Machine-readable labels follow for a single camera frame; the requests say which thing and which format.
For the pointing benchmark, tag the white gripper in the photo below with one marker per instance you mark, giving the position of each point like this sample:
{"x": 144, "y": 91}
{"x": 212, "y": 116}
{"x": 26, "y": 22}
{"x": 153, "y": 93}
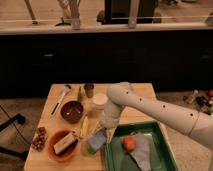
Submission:
{"x": 109, "y": 121}

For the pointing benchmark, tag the blue grey sponge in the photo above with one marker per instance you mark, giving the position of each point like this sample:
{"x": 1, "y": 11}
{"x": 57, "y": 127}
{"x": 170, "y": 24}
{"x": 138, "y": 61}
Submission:
{"x": 97, "y": 140}

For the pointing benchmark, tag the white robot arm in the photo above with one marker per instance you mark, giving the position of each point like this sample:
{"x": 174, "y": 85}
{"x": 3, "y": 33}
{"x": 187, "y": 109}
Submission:
{"x": 192, "y": 123}

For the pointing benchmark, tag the yellow corn cob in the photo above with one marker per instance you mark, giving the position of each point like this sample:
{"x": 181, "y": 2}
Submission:
{"x": 84, "y": 127}

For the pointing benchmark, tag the orange ball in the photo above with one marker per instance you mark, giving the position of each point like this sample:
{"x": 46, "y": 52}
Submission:
{"x": 129, "y": 143}

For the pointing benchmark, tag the dark red bowl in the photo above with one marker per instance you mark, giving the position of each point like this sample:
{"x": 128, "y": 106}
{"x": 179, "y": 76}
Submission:
{"x": 72, "y": 111}

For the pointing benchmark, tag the green plastic tray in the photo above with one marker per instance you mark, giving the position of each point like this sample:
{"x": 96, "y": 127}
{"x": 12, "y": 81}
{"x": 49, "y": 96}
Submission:
{"x": 152, "y": 152}

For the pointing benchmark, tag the green vegetable stick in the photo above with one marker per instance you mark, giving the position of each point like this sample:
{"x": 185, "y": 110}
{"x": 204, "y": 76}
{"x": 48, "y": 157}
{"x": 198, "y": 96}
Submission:
{"x": 79, "y": 95}

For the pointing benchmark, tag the brown white block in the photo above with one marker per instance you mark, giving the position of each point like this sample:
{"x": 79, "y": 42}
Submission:
{"x": 64, "y": 143}

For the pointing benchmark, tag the grey cloth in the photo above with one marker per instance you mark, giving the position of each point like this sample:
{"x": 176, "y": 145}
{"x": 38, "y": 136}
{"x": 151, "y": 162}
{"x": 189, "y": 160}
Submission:
{"x": 141, "y": 153}

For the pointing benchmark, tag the orange bowl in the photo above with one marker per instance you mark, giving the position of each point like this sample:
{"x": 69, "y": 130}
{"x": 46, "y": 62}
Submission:
{"x": 68, "y": 153}

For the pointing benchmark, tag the brown grape bunch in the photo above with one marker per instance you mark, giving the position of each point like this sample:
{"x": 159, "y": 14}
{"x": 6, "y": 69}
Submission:
{"x": 39, "y": 142}

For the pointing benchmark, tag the white handled spoon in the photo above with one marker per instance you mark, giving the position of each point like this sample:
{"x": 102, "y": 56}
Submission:
{"x": 66, "y": 90}

